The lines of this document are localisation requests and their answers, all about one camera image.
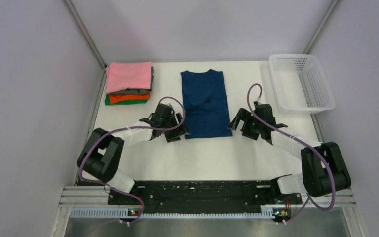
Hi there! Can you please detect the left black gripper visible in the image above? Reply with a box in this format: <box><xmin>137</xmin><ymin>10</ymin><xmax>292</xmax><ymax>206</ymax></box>
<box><xmin>162</xmin><ymin>113</ymin><xmax>191</xmax><ymax>142</ymax></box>

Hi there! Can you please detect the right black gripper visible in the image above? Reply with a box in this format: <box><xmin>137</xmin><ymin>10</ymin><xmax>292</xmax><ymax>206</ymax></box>
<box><xmin>227</xmin><ymin>108</ymin><xmax>263</xmax><ymax>141</ymax></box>

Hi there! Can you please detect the dark blue t shirt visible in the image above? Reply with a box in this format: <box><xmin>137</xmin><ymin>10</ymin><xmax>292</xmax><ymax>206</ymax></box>
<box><xmin>181</xmin><ymin>69</ymin><xmax>232</xmax><ymax>139</ymax></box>

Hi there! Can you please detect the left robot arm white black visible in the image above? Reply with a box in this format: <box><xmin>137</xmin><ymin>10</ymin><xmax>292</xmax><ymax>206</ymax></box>
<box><xmin>77</xmin><ymin>103</ymin><xmax>190</xmax><ymax>204</ymax></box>

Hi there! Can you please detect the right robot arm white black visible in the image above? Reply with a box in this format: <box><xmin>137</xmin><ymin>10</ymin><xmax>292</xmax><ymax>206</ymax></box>
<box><xmin>227</xmin><ymin>104</ymin><xmax>351</xmax><ymax>203</ymax></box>

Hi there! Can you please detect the grey folded t shirt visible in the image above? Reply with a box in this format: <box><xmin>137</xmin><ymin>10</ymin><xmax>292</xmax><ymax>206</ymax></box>
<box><xmin>115</xmin><ymin>67</ymin><xmax>154</xmax><ymax>95</ymax></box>

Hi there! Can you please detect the white plastic basket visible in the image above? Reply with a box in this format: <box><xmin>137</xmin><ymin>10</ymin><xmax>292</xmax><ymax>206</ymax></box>
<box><xmin>269</xmin><ymin>54</ymin><xmax>336</xmax><ymax>114</ymax></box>

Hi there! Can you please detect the orange folded t shirt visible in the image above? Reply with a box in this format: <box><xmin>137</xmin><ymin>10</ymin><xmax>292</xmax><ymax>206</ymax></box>
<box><xmin>109</xmin><ymin>93</ymin><xmax>151</xmax><ymax>105</ymax></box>

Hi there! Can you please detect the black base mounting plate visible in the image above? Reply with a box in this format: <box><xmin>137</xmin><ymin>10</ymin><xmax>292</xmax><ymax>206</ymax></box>
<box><xmin>108</xmin><ymin>180</ymin><xmax>303</xmax><ymax>214</ymax></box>

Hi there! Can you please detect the green folded t shirt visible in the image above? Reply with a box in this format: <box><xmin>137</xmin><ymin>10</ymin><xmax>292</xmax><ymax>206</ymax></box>
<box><xmin>104</xmin><ymin>94</ymin><xmax>148</xmax><ymax>106</ymax></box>

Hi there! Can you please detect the pink folded t shirt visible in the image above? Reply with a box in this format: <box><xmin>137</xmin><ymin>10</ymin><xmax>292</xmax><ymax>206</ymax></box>
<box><xmin>106</xmin><ymin>62</ymin><xmax>152</xmax><ymax>93</ymax></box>

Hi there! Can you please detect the aluminium frame rail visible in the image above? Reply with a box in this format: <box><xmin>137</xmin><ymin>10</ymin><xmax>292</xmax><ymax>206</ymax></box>
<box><xmin>59</xmin><ymin>186</ymin><xmax>357</xmax><ymax>207</ymax></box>

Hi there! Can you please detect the white slotted cable duct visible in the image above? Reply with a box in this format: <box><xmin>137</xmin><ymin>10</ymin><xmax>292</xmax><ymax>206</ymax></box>
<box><xmin>70</xmin><ymin>207</ymin><xmax>276</xmax><ymax>219</ymax></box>

